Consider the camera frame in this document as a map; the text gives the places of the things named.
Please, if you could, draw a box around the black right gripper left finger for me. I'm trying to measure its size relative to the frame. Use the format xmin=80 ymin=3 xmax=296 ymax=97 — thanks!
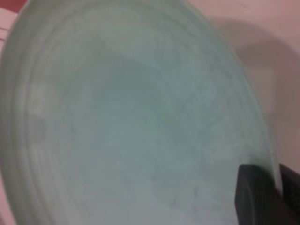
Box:
xmin=235 ymin=164 xmax=300 ymax=225

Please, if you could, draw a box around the green round plate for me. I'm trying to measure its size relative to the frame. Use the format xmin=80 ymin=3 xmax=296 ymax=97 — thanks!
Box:
xmin=0 ymin=0 xmax=282 ymax=225

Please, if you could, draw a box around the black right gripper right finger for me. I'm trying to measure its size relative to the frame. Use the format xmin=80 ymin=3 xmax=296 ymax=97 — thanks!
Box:
xmin=278 ymin=163 xmax=300 ymax=206

